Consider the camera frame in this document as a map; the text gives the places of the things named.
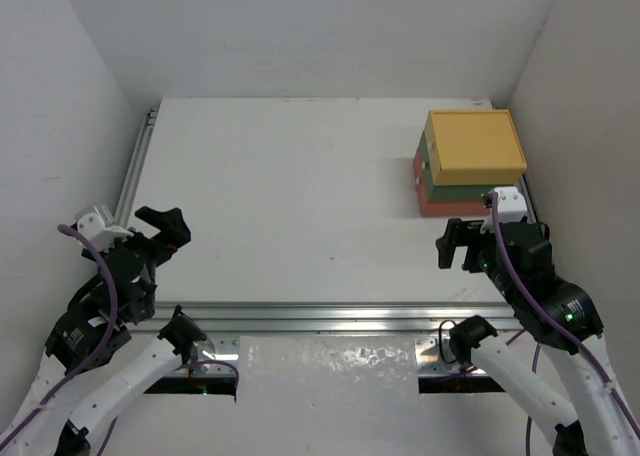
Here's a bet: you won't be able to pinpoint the red bottom drawer box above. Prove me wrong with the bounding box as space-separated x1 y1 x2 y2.
413 151 489 217

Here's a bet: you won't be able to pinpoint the green drawer box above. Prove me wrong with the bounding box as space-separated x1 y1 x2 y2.
414 134 493 202

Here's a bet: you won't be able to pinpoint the yellow top drawer box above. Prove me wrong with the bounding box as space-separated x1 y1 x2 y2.
424 110 527 186

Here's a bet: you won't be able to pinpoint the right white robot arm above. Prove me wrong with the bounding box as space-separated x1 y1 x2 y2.
436 218 639 455

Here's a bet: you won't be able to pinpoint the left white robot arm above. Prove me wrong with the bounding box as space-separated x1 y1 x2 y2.
1 205 207 455

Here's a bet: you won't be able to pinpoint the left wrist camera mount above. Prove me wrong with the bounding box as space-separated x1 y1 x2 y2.
75 204 133 251

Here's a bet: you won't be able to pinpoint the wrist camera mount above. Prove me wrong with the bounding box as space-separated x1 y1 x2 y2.
75 204 133 251
480 186 527 234

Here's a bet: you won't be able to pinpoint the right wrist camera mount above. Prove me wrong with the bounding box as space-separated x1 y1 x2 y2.
480 186 527 234

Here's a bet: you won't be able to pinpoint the left aluminium side rail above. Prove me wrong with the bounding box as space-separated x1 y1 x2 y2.
114 106 159 226

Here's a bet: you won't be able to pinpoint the aluminium front rail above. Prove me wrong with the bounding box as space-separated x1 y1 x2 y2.
149 300 526 335

